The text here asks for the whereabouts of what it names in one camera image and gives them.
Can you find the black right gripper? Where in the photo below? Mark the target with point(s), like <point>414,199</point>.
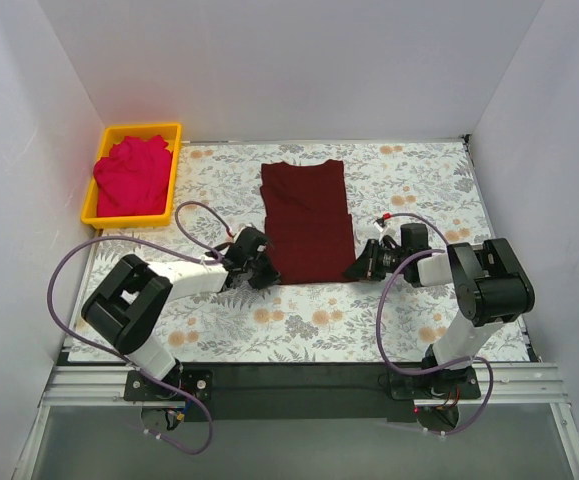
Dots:
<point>370,260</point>

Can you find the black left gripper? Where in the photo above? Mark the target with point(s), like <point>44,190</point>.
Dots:
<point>257,270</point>

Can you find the floral patterned table mat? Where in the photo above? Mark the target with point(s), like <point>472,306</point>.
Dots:
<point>218,187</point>

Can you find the yellow plastic bin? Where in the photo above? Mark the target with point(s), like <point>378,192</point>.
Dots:
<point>171,133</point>

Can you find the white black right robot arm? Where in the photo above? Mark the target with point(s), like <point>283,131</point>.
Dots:
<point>491,289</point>

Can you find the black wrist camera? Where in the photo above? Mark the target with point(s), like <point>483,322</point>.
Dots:
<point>248,244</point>
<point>414,238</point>

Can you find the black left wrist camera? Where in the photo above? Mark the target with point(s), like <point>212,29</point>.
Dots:
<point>248,244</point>

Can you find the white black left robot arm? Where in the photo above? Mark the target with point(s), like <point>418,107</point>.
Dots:
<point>127,304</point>

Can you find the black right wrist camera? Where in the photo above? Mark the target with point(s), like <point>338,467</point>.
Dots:
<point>414,238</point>

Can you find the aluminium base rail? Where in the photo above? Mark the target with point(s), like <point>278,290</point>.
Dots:
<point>513,383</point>

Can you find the bright pink t shirt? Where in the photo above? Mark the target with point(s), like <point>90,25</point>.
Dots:
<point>133,178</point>

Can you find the dark red t shirt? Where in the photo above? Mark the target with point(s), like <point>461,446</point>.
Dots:
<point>308,222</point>

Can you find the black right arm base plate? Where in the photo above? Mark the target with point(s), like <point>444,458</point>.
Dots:
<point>443,385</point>

